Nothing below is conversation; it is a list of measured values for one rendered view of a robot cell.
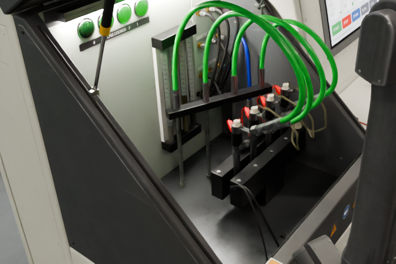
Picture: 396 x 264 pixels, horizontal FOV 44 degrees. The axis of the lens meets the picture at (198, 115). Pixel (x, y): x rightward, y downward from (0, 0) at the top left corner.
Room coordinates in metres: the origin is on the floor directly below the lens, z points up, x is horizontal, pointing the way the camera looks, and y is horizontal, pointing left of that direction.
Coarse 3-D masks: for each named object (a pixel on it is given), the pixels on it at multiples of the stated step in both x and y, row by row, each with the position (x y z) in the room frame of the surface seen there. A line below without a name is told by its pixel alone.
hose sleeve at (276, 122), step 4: (272, 120) 0.98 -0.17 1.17; (276, 120) 0.96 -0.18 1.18; (260, 124) 1.00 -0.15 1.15; (264, 124) 0.99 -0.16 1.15; (268, 124) 0.98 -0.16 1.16; (272, 124) 0.97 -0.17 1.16; (276, 124) 0.96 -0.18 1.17; (280, 124) 0.96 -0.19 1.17; (256, 128) 1.00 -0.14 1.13; (260, 128) 0.99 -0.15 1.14; (264, 128) 0.98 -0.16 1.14; (268, 128) 0.98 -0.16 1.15
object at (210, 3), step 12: (192, 12) 1.12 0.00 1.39; (240, 12) 1.03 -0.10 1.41; (180, 24) 1.14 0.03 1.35; (264, 24) 0.99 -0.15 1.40; (180, 36) 1.15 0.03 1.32; (276, 36) 0.97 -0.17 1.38; (288, 48) 0.96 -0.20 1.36; (300, 72) 0.93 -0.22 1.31; (300, 84) 0.93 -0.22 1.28; (300, 96) 0.93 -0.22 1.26; (300, 108) 0.93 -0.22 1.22; (288, 120) 0.94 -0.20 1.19
